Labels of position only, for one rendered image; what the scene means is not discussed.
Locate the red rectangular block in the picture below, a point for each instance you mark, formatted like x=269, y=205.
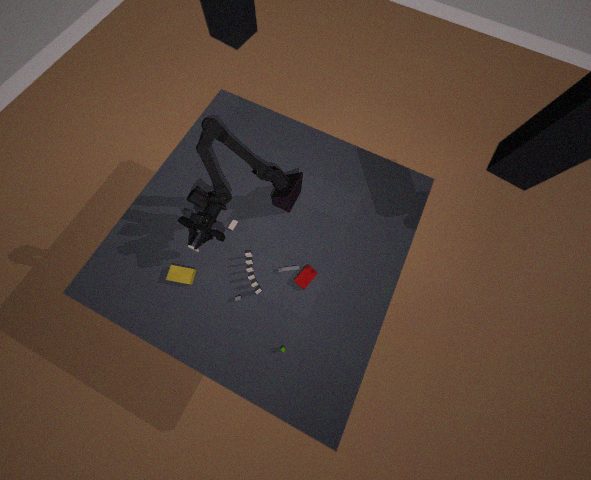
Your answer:
x=305, y=277

